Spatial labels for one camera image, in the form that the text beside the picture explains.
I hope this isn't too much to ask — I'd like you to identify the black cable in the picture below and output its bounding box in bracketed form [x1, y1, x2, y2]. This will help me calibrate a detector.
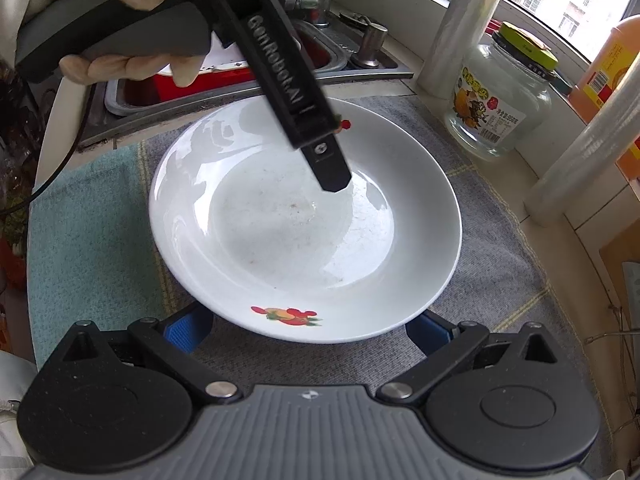
[30, 85, 98, 206]

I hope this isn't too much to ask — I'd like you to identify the white fruit print plate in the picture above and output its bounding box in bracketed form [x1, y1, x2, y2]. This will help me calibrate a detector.
[148, 97, 463, 345]

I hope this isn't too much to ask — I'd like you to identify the red basin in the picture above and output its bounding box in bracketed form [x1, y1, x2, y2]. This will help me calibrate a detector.
[122, 35, 346, 106]

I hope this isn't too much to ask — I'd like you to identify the glass jar with green lid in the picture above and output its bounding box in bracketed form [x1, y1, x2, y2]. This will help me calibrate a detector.
[444, 21, 560, 162]

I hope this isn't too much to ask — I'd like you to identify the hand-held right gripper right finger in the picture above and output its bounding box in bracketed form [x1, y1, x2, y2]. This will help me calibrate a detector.
[376, 309, 558, 407]

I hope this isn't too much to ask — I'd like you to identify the metal soap dispenser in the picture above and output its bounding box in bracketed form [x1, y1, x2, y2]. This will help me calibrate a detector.
[350, 22, 390, 68]

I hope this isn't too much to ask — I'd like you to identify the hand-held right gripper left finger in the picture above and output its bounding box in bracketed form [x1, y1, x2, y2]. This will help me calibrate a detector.
[62, 301, 243, 407]

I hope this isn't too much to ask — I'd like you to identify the wooden cutting board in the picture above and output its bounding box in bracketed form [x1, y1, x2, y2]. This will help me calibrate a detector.
[597, 232, 640, 321]

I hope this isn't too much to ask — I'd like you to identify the person's white jacket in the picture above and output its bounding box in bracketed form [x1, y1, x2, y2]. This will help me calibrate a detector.
[0, 350, 38, 480]

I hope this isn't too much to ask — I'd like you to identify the orange oil bottle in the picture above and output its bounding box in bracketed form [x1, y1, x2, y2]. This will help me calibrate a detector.
[567, 14, 640, 178]

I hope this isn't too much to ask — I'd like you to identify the grey and teal plaid mat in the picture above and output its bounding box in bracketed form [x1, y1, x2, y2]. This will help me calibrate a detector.
[27, 95, 613, 461]

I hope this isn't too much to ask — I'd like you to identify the metal wire rack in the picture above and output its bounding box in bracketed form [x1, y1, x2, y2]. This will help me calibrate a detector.
[582, 300, 640, 441]

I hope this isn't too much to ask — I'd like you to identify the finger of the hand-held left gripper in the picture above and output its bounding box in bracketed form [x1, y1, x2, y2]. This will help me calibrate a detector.
[301, 131, 353, 194]

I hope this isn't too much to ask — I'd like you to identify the stainless steel sink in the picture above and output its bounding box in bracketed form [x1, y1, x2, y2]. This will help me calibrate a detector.
[75, 10, 416, 148]

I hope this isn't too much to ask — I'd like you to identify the white wrapped pole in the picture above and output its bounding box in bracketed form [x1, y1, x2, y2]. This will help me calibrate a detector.
[524, 102, 640, 226]
[416, 0, 511, 102]

